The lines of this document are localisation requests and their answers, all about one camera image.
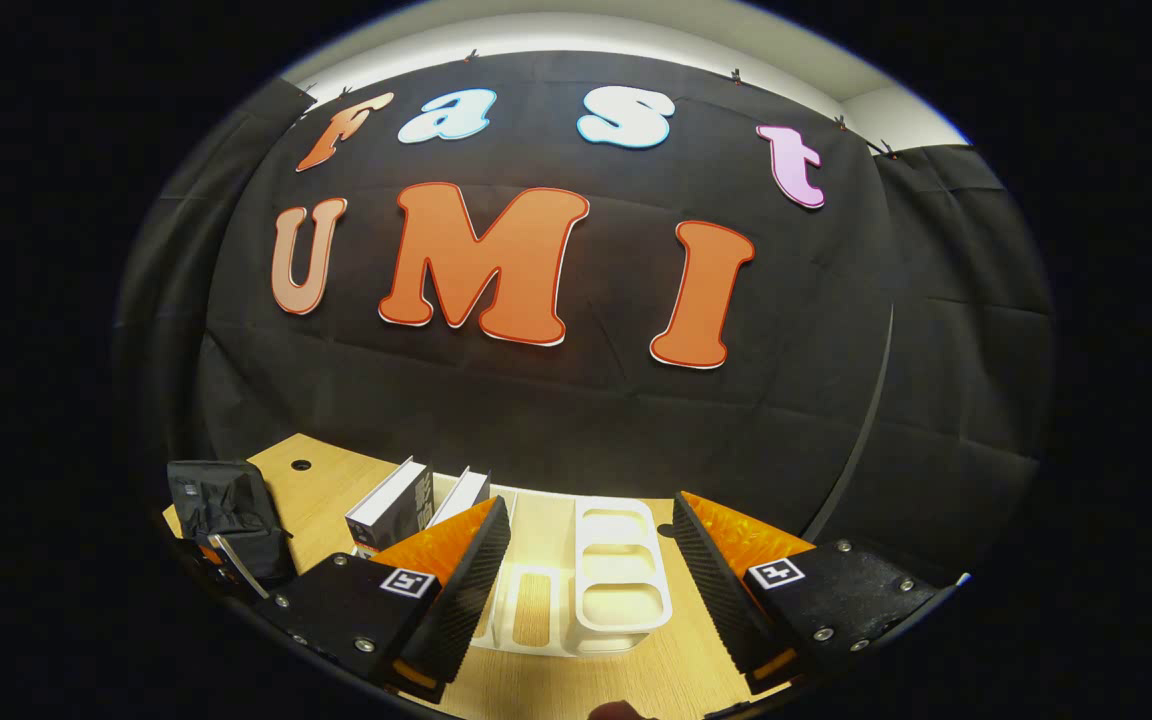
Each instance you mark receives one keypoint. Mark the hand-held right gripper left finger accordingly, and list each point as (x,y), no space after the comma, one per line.
(471,600)

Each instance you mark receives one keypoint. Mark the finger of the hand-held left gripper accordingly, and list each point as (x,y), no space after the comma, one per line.
(206,552)

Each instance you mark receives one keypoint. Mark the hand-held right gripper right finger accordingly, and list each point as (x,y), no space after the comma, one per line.
(711,590)

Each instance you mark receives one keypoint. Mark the black schoolbag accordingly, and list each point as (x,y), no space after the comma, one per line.
(221,495)

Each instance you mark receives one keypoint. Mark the white bookshelf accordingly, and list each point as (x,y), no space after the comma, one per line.
(626,600)

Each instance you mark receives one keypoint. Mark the book with blue cover picture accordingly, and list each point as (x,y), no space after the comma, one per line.
(461,492)

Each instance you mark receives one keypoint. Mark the book with grey cover picture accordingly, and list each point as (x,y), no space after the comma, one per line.
(386,505)

